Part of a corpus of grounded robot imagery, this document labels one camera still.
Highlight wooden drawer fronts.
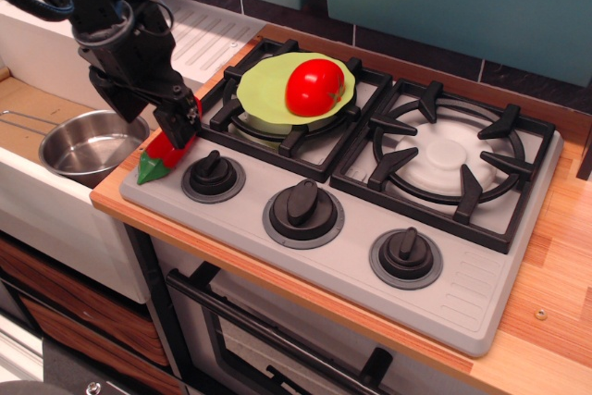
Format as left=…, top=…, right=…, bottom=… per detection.
left=1, top=233, right=182, bottom=394

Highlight black burner grate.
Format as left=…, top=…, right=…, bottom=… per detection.
left=202, top=38, right=393, bottom=182
left=330, top=80, right=562, bottom=253

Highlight light green plastic plate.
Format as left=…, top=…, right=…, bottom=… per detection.
left=237, top=53, right=355, bottom=125

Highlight small steel pot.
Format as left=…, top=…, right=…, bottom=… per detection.
left=1, top=110, right=150, bottom=189

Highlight grey toy stove top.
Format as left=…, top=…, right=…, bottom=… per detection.
left=118, top=36, right=564, bottom=359

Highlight black right stove knob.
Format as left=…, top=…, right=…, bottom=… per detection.
left=369, top=227, right=444, bottom=290

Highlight black right burner grate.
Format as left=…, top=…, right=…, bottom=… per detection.
left=330, top=80, right=562, bottom=253

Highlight black left burner grate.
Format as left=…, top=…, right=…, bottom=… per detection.
left=202, top=38, right=393, bottom=182

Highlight red toy chili pepper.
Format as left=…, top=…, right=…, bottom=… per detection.
left=137, top=95, right=202, bottom=185

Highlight black middle stove knob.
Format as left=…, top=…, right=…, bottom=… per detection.
left=263, top=179, right=345, bottom=250

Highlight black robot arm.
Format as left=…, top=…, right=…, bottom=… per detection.
left=7, top=0, right=201, bottom=149

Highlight black left stove knob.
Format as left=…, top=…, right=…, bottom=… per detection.
left=181, top=150, right=246, bottom=204

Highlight white toy sink unit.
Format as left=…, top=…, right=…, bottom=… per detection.
left=0, top=0, right=267, bottom=305

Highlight red toy tomato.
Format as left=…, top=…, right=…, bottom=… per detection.
left=285, top=58, right=345, bottom=117

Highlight toy oven door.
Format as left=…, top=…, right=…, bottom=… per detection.
left=166, top=263, right=470, bottom=394

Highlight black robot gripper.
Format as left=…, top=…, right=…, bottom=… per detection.
left=77, top=1, right=201, bottom=149

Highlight black stove knob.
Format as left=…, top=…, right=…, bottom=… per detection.
left=181, top=150, right=246, bottom=204
left=369, top=227, right=444, bottom=290
left=263, top=179, right=345, bottom=250

